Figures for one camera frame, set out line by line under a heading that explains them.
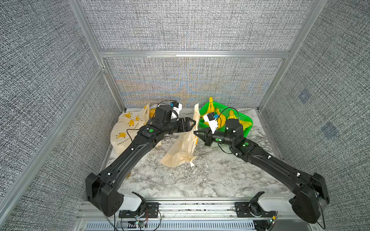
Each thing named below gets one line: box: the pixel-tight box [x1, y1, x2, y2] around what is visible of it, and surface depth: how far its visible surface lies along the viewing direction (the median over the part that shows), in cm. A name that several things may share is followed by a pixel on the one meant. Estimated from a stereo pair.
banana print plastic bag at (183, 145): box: [159, 102, 201, 168], surface depth 72 cm
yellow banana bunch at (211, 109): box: [207, 96, 215, 115], surface depth 112 cm
